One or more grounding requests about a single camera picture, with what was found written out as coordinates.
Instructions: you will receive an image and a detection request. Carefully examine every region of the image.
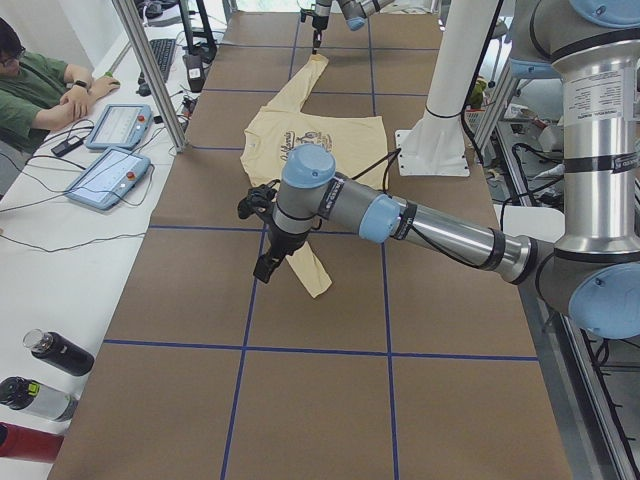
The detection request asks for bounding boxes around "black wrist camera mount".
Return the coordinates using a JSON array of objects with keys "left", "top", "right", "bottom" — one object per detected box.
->
[{"left": 237, "top": 179, "right": 280, "bottom": 222}]

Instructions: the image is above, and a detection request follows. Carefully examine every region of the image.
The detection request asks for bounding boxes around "far blue teach pendant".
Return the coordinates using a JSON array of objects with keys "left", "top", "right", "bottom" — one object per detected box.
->
[{"left": 84, "top": 104, "right": 152, "bottom": 151}]

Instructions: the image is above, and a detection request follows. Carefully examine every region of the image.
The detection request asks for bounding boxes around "black water bottle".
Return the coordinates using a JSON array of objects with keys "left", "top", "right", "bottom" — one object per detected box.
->
[{"left": 23, "top": 329, "right": 94, "bottom": 377}]

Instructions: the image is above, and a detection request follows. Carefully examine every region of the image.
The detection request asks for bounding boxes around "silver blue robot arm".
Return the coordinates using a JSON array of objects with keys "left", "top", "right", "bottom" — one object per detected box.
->
[
  {"left": 238, "top": 1, "right": 639, "bottom": 339},
  {"left": 302, "top": 0, "right": 393, "bottom": 54}
]

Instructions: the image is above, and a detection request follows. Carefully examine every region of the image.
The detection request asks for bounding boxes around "black small device on table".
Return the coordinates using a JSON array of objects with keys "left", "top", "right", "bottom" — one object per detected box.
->
[{"left": 51, "top": 136, "right": 84, "bottom": 157}]

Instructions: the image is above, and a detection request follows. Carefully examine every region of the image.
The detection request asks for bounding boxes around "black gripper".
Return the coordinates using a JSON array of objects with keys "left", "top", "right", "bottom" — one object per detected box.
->
[
  {"left": 253, "top": 221, "right": 308, "bottom": 284},
  {"left": 312, "top": 14, "right": 329, "bottom": 54}
]

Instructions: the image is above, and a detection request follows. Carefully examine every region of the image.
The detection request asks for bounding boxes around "grey bottle green cap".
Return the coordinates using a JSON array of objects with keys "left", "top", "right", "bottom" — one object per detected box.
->
[{"left": 1, "top": 376, "right": 78, "bottom": 422}]

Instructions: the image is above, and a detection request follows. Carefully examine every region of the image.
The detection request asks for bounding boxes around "yellow printed long-sleeve shirt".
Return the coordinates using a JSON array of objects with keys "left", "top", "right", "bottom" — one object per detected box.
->
[{"left": 239, "top": 54, "right": 389, "bottom": 300}]

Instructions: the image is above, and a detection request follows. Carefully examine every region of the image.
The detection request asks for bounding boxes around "white plastic chair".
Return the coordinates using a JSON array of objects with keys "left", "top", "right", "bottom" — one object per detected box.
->
[{"left": 493, "top": 204, "right": 565, "bottom": 252}]

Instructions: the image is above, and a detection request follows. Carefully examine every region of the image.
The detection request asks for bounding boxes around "aluminium frame post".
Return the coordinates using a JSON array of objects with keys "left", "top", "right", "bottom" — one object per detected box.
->
[{"left": 111, "top": 0, "right": 187, "bottom": 153}]

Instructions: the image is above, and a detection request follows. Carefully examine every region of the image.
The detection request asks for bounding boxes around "blue teach pendant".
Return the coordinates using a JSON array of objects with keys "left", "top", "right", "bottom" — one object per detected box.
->
[
  {"left": 84, "top": 104, "right": 152, "bottom": 151},
  {"left": 64, "top": 147, "right": 151, "bottom": 211}
]

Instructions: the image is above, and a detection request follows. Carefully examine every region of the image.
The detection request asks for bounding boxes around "black keyboard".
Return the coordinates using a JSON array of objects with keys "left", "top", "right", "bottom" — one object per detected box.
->
[{"left": 149, "top": 38, "right": 176, "bottom": 82}]

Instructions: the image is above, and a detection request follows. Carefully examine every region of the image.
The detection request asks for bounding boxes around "person in green shirt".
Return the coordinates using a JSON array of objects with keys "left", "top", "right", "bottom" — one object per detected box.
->
[{"left": 1, "top": 21, "right": 120, "bottom": 154}]

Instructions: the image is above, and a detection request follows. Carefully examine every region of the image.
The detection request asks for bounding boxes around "red bottle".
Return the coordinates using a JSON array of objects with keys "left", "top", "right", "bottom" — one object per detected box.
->
[{"left": 1, "top": 422, "right": 64, "bottom": 463}]

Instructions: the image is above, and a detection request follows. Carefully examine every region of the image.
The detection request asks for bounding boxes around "near blue teach pendant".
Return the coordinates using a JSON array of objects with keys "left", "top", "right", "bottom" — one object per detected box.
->
[{"left": 64, "top": 147, "right": 151, "bottom": 211}]

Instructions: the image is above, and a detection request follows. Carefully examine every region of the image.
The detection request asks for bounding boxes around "white pedestal column with base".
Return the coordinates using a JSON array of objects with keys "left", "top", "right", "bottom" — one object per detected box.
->
[{"left": 398, "top": 0, "right": 502, "bottom": 177}]

